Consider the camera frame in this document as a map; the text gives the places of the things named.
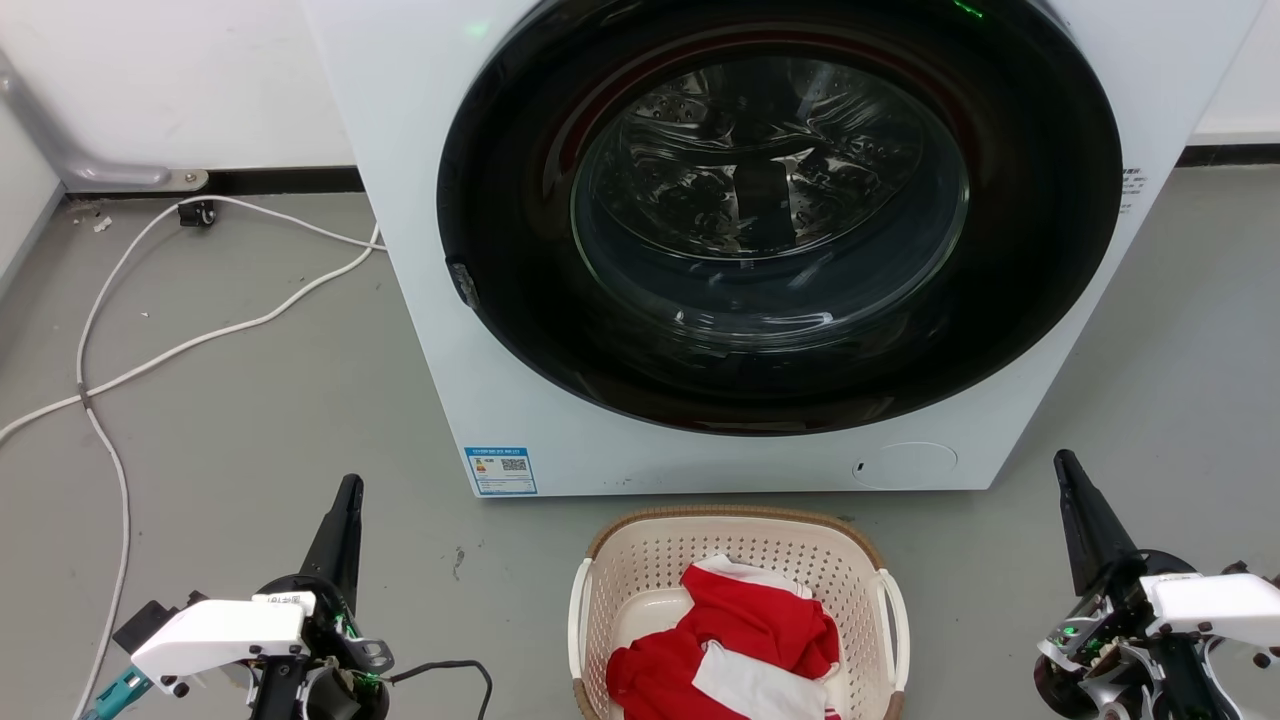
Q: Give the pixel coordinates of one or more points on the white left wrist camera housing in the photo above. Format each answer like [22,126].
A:
[215,635]

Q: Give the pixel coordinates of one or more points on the white front-load washing machine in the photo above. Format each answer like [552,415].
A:
[420,300]

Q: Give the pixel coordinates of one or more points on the black round washer door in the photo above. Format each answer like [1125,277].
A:
[520,200]

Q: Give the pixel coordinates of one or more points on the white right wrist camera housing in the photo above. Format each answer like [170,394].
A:
[1215,603]

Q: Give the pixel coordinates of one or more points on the blue energy label sticker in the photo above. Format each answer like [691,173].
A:
[501,471]

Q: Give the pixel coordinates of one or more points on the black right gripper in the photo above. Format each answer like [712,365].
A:
[1100,650]

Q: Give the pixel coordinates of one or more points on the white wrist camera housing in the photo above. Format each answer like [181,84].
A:
[215,635]
[1215,603]

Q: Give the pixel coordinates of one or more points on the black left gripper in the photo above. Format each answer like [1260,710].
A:
[325,680]

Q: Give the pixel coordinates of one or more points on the red and white garment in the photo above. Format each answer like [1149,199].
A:
[760,620]

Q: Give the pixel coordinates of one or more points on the white perforated laundry basket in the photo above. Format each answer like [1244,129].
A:
[640,570]

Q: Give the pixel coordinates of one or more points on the grey wall pipe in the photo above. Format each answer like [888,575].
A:
[60,150]

